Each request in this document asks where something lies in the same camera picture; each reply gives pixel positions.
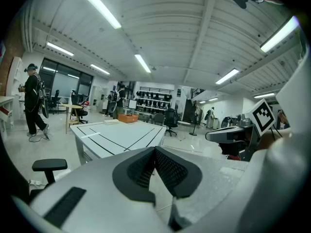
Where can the grey chair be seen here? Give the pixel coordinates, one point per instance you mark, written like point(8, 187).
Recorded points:
point(159, 118)

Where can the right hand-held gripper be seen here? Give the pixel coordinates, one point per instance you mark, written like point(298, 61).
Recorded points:
point(263, 116)

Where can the wall rack of black gear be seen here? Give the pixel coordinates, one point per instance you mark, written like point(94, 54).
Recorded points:
point(154, 101)

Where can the dark staircase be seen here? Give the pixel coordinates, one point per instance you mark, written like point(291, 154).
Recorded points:
point(190, 108)

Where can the round wooden table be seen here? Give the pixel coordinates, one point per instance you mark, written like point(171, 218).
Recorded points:
point(71, 106)

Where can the black mesh office chair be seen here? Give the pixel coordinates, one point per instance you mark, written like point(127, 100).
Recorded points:
point(49, 165)

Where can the ceiling tube light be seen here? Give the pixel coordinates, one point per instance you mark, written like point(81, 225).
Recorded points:
point(227, 76)
point(98, 6)
point(279, 34)
point(143, 63)
point(264, 95)
point(60, 48)
point(99, 69)

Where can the person's right forearm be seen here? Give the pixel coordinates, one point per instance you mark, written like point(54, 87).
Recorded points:
point(273, 139)

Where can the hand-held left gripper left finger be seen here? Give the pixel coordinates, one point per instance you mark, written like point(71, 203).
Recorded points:
point(92, 193)

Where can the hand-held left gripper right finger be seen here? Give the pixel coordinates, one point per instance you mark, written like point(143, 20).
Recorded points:
point(209, 178)

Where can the white power strip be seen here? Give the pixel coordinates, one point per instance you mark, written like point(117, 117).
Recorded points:
point(36, 182)

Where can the computer monitor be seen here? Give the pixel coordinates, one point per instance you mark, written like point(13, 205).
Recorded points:
point(132, 104)

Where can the tall white shelf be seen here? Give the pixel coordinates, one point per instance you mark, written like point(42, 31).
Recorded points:
point(15, 81)

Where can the small round white table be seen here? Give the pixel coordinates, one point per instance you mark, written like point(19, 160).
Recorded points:
point(184, 122)

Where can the black pole stand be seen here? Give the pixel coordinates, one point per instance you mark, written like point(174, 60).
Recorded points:
point(193, 125)

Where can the orange box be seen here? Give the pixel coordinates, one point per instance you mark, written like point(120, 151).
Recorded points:
point(127, 118)

